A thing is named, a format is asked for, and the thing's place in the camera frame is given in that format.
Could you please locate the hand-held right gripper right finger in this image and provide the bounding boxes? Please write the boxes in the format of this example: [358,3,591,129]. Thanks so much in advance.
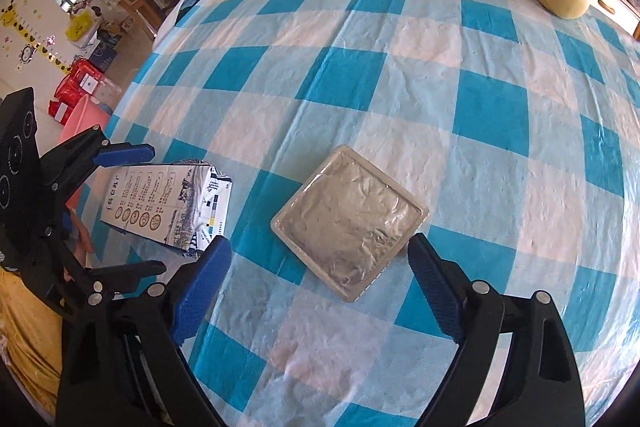
[406,232,586,427]

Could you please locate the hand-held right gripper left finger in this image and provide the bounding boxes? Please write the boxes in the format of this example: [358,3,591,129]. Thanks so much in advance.
[55,234,233,427]

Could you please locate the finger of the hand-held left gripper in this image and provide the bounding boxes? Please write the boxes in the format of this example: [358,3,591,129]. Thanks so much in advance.
[41,126,156,198]
[64,259,168,309]

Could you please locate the pink plastic bin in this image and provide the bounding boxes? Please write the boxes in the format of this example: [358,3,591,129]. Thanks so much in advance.
[59,96,112,208]

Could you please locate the white milk carton blue print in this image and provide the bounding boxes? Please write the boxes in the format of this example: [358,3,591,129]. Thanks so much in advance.
[100,159,235,253]

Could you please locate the foil-lidded plastic tray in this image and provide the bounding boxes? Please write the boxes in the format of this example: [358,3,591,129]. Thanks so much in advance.
[270,144,431,303]

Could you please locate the person's left hand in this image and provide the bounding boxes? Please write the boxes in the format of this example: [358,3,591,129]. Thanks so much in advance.
[65,209,97,259]

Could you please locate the red box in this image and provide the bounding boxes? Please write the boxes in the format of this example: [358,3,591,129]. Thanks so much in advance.
[47,59,107,124]

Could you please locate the person's yellow clothing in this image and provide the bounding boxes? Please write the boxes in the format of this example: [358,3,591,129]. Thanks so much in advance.
[0,267,66,413]

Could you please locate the yellow bag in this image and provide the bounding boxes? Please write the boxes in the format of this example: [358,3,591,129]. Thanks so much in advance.
[65,9,99,40]

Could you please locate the blue checked tablecloth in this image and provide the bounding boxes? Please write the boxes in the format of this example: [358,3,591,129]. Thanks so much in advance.
[75,0,640,427]

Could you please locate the cartoon wall stickers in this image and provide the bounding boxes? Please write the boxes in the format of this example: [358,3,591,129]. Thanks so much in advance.
[0,2,76,74]

